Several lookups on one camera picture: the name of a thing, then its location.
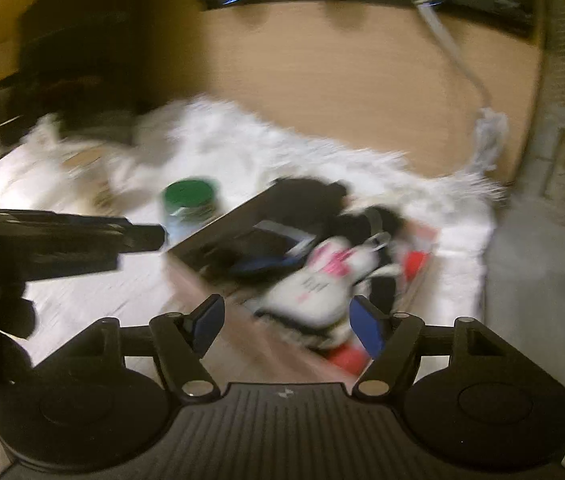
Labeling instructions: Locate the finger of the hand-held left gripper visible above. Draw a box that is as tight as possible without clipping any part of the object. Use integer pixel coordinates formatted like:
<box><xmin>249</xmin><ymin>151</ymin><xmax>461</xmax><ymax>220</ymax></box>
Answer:
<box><xmin>106</xmin><ymin>216</ymin><xmax>168</xmax><ymax>257</ymax></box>

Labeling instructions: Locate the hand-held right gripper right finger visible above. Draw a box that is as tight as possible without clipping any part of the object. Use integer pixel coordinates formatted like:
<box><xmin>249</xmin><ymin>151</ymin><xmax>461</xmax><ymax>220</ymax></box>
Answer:
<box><xmin>349</xmin><ymin>294</ymin><xmax>484</xmax><ymax>399</ymax></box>

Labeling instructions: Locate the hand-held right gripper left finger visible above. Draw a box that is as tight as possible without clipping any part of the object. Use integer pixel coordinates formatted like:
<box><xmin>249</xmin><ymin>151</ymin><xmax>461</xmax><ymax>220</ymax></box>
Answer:
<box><xmin>96</xmin><ymin>293</ymin><xmax>226</xmax><ymax>402</ymax></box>

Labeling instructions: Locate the cardboard box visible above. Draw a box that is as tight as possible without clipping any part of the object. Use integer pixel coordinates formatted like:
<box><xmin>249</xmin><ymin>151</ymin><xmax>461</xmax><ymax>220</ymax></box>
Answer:
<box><xmin>164</xmin><ymin>179</ymin><xmax>444</xmax><ymax>387</ymax></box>

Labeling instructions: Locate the white plush bunny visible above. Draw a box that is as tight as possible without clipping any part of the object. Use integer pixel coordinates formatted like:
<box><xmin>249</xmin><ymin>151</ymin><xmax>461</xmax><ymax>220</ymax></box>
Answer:
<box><xmin>255</xmin><ymin>236</ymin><xmax>382</xmax><ymax>332</ymax></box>

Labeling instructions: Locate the green lidded jar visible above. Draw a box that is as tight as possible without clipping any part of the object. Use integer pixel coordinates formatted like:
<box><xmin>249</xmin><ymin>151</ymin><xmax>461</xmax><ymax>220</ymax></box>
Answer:
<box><xmin>162</xmin><ymin>178</ymin><xmax>224</xmax><ymax>247</ymax></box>

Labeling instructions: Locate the black bag blue trim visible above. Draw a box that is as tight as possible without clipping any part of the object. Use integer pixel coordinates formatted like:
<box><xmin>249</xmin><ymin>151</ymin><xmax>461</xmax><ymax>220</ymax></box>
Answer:
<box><xmin>201</xmin><ymin>219</ymin><xmax>314</xmax><ymax>282</ymax></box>

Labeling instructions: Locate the white fluffy blanket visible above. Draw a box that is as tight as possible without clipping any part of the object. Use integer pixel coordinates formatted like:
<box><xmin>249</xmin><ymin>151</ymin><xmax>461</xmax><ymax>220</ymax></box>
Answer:
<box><xmin>0</xmin><ymin>97</ymin><xmax>509</xmax><ymax>461</ymax></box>

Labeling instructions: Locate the dark cabinet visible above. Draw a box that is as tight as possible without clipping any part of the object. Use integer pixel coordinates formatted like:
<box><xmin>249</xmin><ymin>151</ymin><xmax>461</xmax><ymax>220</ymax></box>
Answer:
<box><xmin>11</xmin><ymin>0</ymin><xmax>149</xmax><ymax>143</ymax></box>

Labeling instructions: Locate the grey plug with cable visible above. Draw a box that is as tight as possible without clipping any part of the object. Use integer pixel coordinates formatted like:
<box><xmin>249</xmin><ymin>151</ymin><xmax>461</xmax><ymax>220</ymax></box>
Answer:
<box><xmin>403</xmin><ymin>0</ymin><xmax>509</xmax><ymax>173</ymax></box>

